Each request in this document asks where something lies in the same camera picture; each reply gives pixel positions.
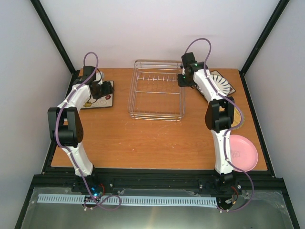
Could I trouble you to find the square floral plate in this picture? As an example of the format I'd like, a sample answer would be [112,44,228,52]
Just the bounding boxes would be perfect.
[81,85,114,109]

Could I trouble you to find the wire metal dish rack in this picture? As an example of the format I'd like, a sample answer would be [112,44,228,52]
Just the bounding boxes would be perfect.
[128,59,185,121]

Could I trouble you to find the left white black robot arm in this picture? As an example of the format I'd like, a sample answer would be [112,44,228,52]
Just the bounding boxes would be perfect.
[48,80,114,192]

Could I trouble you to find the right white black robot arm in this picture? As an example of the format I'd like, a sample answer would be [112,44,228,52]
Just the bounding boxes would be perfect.
[178,62,234,175]

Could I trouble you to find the square dark rimmed plate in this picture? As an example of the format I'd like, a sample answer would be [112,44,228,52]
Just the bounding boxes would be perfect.
[196,70,236,97]

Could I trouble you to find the round striped white plate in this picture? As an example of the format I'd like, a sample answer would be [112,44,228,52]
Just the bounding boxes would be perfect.
[193,74,235,98]

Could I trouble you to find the round woven bamboo plate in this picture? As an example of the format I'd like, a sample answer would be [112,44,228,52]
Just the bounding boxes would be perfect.
[231,106,245,130]

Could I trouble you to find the pink round plate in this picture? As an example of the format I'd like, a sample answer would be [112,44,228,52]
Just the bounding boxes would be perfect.
[230,135,258,172]

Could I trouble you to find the left circuit board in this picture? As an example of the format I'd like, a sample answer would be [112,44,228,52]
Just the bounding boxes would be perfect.
[91,184,105,197]

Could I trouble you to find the circuit board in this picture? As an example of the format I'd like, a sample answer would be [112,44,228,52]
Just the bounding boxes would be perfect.
[225,187,239,205]
[91,184,105,197]

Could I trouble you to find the right circuit board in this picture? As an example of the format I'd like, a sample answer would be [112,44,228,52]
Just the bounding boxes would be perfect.
[225,187,239,205]

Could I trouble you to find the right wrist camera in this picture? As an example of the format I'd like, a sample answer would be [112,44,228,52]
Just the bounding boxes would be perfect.
[181,52,197,68]

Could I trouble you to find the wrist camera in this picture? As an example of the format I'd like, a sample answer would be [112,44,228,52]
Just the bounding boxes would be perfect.
[181,52,197,68]
[81,66,104,84]

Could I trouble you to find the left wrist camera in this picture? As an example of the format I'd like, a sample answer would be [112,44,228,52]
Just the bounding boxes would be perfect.
[81,66,104,84]

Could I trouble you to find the left black frame post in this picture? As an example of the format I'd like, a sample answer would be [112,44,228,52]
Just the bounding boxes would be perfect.
[30,0,76,74]

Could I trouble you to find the black frame post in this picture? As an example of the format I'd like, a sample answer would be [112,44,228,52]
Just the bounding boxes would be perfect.
[240,0,290,76]
[30,0,76,74]

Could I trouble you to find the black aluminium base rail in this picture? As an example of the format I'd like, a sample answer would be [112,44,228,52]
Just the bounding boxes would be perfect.
[33,167,285,195]

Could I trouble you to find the right black frame post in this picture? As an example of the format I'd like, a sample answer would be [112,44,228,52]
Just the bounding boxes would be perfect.
[240,0,290,76]

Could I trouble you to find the grey slotted cable duct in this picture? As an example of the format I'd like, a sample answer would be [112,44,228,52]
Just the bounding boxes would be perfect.
[37,194,217,208]

